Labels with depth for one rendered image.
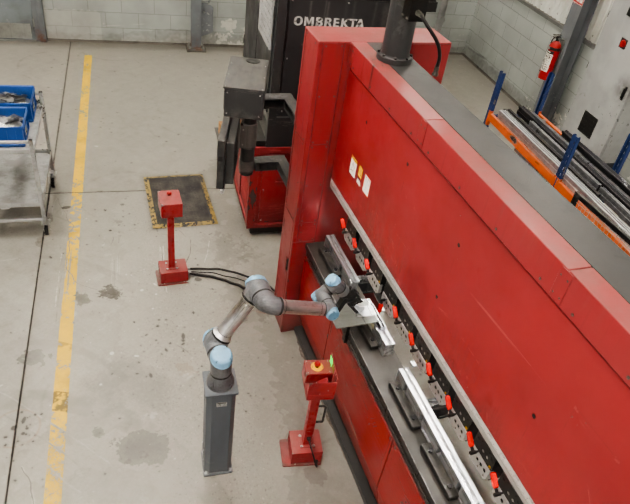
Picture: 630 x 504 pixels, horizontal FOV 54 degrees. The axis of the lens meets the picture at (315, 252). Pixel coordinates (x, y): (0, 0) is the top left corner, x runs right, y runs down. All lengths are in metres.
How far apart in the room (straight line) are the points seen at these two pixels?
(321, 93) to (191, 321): 2.13
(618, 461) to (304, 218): 2.62
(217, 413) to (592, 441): 2.04
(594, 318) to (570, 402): 0.35
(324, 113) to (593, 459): 2.42
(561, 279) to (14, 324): 3.95
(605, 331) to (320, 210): 2.49
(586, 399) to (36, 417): 3.35
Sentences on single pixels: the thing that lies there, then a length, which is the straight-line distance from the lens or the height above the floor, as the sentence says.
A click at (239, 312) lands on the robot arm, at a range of 3.29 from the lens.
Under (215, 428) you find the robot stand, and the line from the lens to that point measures 3.68.
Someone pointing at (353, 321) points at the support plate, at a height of 1.00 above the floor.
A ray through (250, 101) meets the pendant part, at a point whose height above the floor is 1.87.
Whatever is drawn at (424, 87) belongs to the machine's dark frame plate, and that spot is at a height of 2.30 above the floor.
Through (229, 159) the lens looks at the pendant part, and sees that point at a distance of 4.01.
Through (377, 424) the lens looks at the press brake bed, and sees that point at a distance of 3.56.
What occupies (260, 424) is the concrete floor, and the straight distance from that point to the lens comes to 4.29.
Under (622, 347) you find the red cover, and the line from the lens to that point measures 2.06.
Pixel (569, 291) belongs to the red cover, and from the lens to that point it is 2.18.
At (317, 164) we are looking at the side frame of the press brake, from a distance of 3.96.
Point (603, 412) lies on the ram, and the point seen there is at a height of 1.99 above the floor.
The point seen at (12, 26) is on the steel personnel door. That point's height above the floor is 0.19.
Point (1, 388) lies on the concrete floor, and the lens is 4.67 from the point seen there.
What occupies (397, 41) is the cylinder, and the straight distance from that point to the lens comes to 3.40.
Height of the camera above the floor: 3.47
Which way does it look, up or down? 38 degrees down
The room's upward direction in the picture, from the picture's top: 9 degrees clockwise
